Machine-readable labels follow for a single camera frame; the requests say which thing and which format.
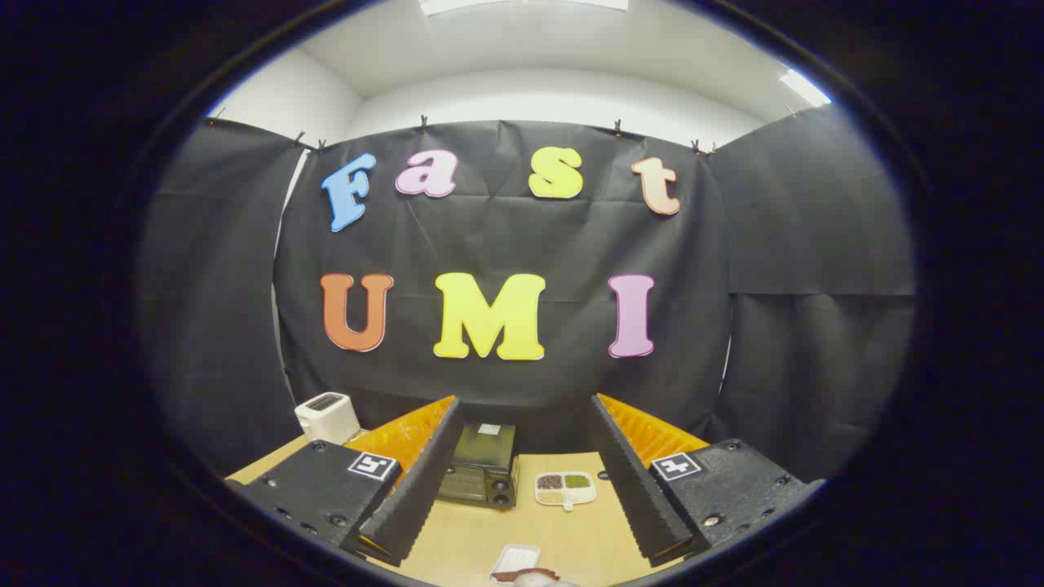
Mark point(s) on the red raw meat piece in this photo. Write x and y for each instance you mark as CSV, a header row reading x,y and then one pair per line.
x,y
515,575

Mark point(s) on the black toaster oven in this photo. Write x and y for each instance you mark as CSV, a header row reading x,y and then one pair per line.
x,y
481,483

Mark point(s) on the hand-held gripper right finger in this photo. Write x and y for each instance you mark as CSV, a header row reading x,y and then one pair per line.
x,y
632,481

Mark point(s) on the white bread toaster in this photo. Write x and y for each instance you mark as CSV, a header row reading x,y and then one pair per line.
x,y
326,417

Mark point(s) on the small white tray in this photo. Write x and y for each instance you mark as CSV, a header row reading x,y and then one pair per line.
x,y
514,558

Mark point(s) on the ceiling light panel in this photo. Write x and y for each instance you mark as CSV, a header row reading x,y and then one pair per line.
x,y
522,4
803,86

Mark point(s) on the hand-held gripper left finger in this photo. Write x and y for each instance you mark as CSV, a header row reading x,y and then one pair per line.
x,y
424,481

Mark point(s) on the white divided dish with grains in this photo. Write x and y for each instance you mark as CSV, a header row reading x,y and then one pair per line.
x,y
564,489

